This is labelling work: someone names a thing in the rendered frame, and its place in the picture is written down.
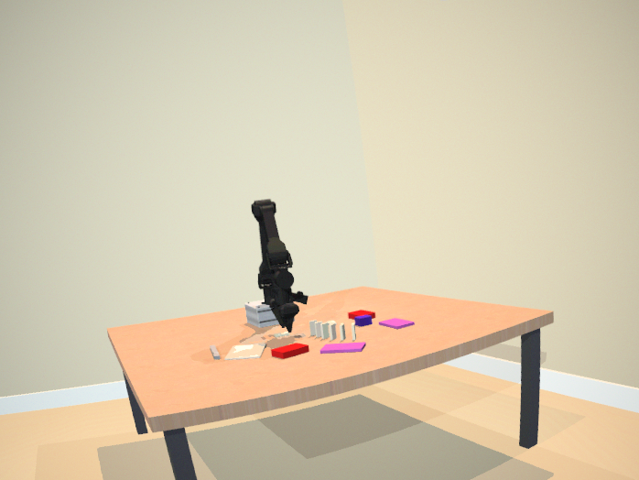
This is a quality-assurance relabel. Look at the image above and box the pink flat rectangular slab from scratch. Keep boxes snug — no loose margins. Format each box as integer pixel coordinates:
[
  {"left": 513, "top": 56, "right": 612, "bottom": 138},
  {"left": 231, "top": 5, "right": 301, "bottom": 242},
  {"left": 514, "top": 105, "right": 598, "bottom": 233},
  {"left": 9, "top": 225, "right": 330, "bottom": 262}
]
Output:
[{"left": 320, "top": 342, "right": 366, "bottom": 354}]

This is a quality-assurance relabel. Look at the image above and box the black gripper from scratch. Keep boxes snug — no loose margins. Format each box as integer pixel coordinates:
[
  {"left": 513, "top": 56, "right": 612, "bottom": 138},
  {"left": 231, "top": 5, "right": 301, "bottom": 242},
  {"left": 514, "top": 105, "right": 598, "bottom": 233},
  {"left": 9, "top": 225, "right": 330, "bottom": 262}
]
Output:
[{"left": 269, "top": 287, "right": 299, "bottom": 333}]

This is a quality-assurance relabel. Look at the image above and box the pink flat rectangular block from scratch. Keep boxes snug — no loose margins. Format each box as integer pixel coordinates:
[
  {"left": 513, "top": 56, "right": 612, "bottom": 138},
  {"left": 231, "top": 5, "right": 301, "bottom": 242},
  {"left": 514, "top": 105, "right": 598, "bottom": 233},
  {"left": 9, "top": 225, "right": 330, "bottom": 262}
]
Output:
[{"left": 378, "top": 318, "right": 415, "bottom": 329}]

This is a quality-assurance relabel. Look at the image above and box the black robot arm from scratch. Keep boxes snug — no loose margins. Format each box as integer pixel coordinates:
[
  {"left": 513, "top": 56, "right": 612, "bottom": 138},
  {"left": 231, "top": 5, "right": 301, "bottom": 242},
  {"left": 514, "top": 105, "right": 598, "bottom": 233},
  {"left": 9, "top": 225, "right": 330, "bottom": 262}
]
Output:
[{"left": 251, "top": 199, "right": 309, "bottom": 305}]

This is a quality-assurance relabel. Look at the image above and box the purple cube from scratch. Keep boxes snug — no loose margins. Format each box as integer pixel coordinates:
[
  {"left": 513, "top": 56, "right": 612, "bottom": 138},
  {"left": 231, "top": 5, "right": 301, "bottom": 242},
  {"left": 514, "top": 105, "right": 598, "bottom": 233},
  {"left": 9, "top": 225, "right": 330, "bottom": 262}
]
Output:
[{"left": 354, "top": 315, "right": 373, "bottom": 326}]

